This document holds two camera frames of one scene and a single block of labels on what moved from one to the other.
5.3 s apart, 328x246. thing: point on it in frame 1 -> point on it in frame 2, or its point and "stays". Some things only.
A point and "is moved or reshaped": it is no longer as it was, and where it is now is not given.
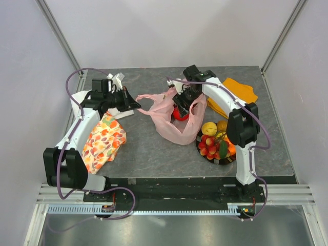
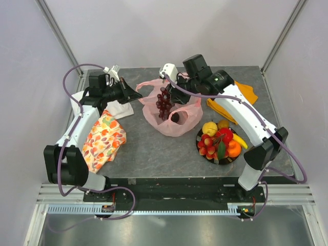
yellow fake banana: [220, 134] is moved or reshaped
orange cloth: [244, 94] stays
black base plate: [124, 192] stays
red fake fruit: [177, 115] -> [225, 134]
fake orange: [231, 148] stays
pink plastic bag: [180, 132] is moved or reshaped
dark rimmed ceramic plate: [221, 161] stays
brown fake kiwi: [222, 125] stays
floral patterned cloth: [103, 142] stays
